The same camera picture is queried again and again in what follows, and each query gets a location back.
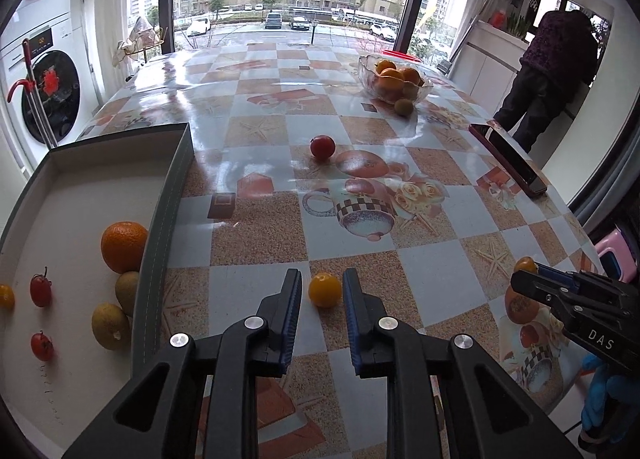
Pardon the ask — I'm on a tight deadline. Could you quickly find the yellow tomato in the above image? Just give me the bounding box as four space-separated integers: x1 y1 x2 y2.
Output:
514 257 538 274
308 273 342 309
0 285 15 312

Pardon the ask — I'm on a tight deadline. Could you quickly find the brown-green round fruit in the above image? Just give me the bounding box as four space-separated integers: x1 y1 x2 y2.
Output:
91 303 131 351

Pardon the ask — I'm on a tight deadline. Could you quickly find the large orange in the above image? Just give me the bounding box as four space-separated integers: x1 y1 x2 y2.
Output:
101 221 148 274

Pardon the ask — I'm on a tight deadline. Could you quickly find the red cherry tomato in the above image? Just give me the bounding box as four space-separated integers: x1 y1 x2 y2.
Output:
29 267 52 309
309 135 336 161

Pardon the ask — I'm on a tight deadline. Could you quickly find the blue gloved hand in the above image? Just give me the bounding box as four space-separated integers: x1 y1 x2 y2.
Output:
582 354 639 443

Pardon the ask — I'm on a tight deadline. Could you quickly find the pink stool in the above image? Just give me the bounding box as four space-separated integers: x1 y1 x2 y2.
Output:
596 225 639 283

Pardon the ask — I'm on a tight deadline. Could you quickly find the brown fruit in box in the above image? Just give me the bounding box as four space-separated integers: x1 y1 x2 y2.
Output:
114 271 139 317

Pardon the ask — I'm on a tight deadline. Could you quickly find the smartphone in red case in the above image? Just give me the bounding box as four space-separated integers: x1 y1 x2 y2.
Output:
469 123 547 198

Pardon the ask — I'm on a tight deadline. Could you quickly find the grey cardboard tray box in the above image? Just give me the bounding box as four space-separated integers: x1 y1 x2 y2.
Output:
1 123 194 458

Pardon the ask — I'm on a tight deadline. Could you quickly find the person in dark clothes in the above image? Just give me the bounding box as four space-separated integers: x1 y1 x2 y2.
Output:
494 10 598 153

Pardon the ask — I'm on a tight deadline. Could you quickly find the small red tomato in box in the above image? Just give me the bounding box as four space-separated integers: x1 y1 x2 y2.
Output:
30 331 54 363

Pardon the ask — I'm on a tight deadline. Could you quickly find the brown fruit beside bowl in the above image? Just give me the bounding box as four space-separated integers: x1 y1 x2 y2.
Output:
394 98 414 118

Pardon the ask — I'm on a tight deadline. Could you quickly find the white cabinet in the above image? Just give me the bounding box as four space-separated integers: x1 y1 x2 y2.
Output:
448 20 528 116

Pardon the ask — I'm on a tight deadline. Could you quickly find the orange in bowl right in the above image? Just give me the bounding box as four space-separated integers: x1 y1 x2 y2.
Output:
399 67 422 86

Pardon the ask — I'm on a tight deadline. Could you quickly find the orange in bowl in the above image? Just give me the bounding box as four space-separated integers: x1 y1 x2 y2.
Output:
399 67 422 86
375 60 396 75
374 69 405 103

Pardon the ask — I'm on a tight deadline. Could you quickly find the glass fruit bowl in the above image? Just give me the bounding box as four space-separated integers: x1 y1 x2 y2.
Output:
358 54 434 105

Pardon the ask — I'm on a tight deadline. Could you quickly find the orange in bowl front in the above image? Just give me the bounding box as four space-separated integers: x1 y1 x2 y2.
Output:
374 69 405 103

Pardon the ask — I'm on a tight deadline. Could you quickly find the orange in bowl top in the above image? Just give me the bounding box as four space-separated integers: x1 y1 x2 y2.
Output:
375 60 396 75

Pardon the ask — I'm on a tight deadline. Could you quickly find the red plastic basin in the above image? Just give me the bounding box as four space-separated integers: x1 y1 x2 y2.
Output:
382 50 421 63

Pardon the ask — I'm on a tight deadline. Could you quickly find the lower washing machine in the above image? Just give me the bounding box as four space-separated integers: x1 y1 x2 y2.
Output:
1 13 99 145

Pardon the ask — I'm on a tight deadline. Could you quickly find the gold wire rack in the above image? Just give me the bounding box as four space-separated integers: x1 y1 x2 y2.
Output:
112 16 166 67

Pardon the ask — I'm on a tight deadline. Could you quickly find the red-handled mop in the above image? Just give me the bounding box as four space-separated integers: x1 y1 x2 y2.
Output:
8 38 58 150

